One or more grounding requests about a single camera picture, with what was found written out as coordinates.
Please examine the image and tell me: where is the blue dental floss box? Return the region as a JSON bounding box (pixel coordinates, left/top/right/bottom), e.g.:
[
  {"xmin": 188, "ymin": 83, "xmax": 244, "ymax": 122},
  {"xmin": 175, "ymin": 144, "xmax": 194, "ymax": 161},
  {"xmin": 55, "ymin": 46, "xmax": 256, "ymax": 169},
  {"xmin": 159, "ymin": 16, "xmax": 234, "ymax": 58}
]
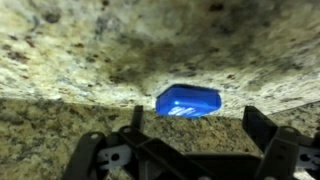
[{"xmin": 155, "ymin": 84, "xmax": 222, "ymax": 118}]

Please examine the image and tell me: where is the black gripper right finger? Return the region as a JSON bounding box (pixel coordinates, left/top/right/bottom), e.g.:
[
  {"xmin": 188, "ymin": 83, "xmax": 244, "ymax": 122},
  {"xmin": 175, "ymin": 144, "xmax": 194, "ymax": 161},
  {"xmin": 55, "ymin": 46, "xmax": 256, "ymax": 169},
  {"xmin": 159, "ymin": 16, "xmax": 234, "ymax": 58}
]
[{"xmin": 242, "ymin": 106, "xmax": 320, "ymax": 180}]

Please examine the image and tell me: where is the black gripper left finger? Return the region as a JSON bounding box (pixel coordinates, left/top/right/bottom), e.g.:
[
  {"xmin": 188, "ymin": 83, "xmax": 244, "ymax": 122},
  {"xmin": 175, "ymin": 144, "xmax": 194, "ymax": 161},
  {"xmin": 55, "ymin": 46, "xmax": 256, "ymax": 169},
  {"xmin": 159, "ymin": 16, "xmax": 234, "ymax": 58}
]
[{"xmin": 61, "ymin": 106, "xmax": 187, "ymax": 180}]

